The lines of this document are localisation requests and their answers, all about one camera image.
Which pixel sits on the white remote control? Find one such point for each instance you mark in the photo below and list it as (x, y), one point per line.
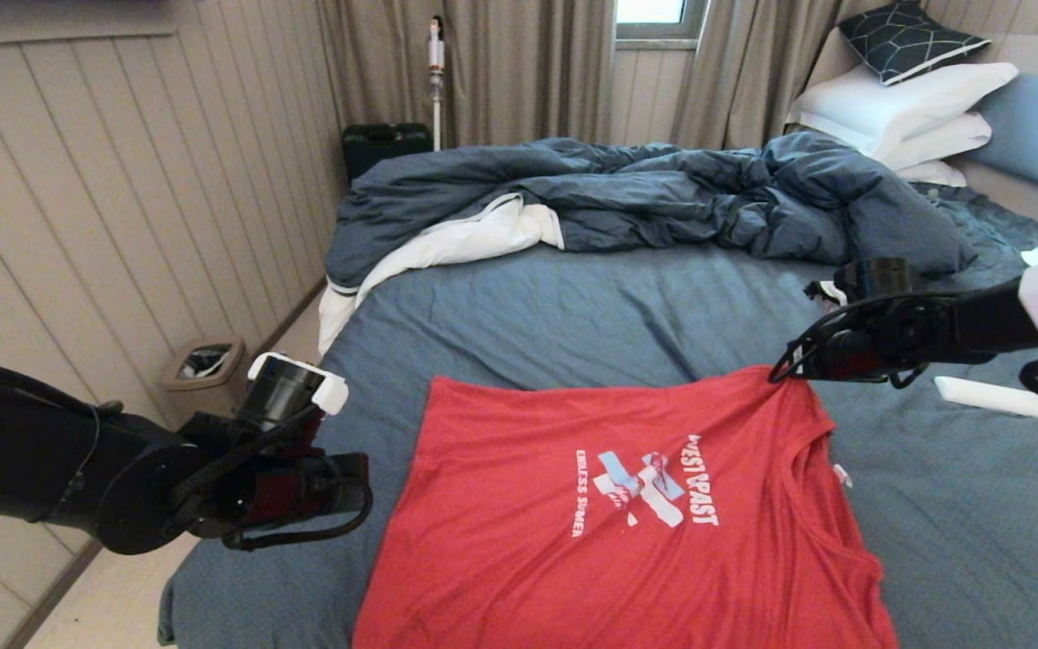
(1006, 401)

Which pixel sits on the white stick vacuum cleaner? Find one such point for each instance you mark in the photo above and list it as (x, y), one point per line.
(436, 54)

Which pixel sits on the dark blue crumpled duvet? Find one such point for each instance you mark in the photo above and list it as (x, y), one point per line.
(663, 194)

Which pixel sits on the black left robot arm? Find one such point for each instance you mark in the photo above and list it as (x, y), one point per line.
(32, 460)

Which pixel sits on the medium white pillow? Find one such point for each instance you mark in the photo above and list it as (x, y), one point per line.
(938, 140)

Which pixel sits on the large white pillow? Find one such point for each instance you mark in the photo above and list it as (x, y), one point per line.
(897, 104)

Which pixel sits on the dark geometric patterned cushion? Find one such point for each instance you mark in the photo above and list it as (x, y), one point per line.
(902, 43)

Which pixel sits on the blue-grey bed sheet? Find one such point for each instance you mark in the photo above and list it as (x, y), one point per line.
(618, 315)

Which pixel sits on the brown square trash bin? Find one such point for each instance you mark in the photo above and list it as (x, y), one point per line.
(204, 361)

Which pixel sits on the black hard-shell suitcase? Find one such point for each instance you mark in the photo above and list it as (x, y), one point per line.
(384, 149)

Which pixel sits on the red printed t-shirt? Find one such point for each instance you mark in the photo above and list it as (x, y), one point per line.
(618, 559)

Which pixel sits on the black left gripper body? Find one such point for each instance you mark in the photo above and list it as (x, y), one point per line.
(294, 491)

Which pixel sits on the wide beige curtain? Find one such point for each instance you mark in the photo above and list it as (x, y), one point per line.
(519, 72)

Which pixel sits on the flat white pillow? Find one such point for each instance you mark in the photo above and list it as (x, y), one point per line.
(932, 174)

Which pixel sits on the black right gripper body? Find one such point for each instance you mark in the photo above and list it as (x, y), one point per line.
(843, 351)

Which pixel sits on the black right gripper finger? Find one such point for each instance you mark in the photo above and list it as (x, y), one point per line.
(785, 376)

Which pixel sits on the thin grey metal rod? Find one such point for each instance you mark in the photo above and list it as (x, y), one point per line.
(289, 369)

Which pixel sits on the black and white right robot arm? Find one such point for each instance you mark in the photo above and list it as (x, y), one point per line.
(978, 320)

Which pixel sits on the grey framed window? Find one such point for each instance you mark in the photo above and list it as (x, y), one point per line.
(650, 11)

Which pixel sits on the narrow beige curtain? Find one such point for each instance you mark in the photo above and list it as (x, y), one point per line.
(735, 72)

